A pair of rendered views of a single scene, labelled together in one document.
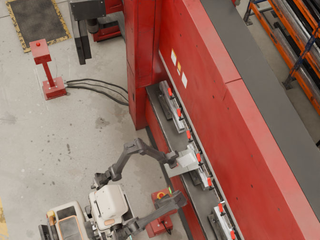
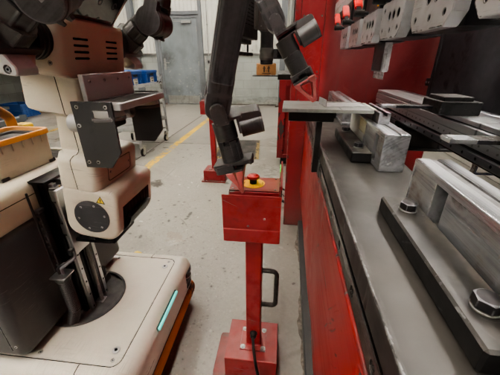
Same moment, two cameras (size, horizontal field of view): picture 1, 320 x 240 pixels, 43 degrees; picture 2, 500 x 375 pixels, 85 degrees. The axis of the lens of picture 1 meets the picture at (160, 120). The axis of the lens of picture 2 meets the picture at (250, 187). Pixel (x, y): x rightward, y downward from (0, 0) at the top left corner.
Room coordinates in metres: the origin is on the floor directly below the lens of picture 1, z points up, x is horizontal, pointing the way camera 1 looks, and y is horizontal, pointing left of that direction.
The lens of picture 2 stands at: (0.35, -0.48, 1.13)
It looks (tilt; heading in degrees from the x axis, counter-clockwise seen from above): 25 degrees down; 33
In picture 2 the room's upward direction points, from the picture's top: straight up
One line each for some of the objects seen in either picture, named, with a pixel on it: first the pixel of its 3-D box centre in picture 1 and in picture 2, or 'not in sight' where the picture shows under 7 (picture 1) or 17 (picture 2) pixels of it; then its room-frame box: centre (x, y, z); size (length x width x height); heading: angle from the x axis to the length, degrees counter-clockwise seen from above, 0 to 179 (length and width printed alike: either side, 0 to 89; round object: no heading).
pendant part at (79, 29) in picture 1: (80, 29); (243, 13); (2.16, 0.72, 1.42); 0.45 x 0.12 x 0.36; 18
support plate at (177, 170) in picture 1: (180, 163); (324, 106); (1.24, -0.20, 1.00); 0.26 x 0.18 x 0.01; 115
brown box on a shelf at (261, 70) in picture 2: not in sight; (265, 69); (3.10, 1.07, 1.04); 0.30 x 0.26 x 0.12; 26
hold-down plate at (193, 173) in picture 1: (190, 168); (350, 143); (1.25, -0.29, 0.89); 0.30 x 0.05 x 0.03; 25
